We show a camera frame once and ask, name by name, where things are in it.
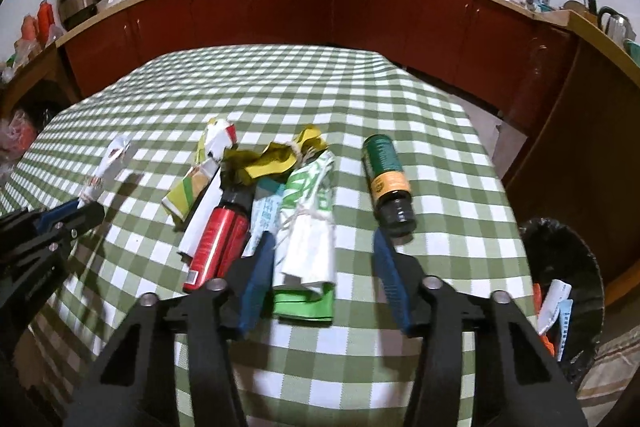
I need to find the brown wooden counter section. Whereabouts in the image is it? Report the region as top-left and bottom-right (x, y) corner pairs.
(500, 9), (640, 303)

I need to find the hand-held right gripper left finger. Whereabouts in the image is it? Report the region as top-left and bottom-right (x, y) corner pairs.
(62, 231), (278, 427)

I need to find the olive yellow wrapper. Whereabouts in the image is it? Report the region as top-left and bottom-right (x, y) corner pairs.
(220, 127), (328, 188)

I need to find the green and white wrapper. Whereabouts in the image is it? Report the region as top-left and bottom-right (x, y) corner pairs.
(271, 151), (337, 323)

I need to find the brown side cabinet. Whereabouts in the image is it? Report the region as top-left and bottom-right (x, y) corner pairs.
(0, 44), (81, 122)

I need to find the kitchen counter with red-brown cabinets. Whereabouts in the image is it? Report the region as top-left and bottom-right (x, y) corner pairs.
(57, 0), (581, 138)

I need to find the trash bin with black liner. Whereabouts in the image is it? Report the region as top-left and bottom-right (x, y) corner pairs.
(517, 217), (607, 390)

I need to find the steel kettle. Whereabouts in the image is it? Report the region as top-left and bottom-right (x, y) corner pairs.
(597, 6), (633, 48)

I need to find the red label dark bottle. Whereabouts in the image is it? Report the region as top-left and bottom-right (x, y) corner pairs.
(182, 187), (248, 293)

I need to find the narrow white wrapper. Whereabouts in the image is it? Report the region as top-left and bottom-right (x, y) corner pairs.
(177, 172), (223, 258)

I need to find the yellow-green and white wrapper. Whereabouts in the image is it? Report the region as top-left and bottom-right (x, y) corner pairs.
(162, 119), (238, 225)

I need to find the green checked tablecloth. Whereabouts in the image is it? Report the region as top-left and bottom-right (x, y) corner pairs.
(0, 44), (538, 427)

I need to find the orange plastic bottle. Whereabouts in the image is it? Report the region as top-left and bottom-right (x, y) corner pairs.
(20, 14), (39, 46)
(37, 0), (57, 48)

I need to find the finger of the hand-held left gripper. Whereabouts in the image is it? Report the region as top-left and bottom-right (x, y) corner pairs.
(30, 202), (107, 263)
(0, 198), (82, 236)

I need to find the large white printed wrapper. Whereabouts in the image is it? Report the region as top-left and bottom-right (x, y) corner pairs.
(537, 279), (573, 335)

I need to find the striped beige cloth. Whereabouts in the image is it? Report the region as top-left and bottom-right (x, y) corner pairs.
(575, 322), (640, 408)

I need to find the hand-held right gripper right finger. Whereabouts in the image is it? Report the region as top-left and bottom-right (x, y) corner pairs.
(372, 229), (591, 427)

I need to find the pale blue-white wrapper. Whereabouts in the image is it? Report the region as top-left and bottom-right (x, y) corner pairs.
(242, 192), (286, 258)

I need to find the green label dark bottle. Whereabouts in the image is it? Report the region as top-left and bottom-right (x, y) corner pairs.
(362, 134), (417, 238)

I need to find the light blue printed wrapper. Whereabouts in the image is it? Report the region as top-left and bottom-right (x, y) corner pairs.
(555, 299), (576, 363)

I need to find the small white red-marked wrapper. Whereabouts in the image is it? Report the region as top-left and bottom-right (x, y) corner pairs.
(80, 134), (133, 208)

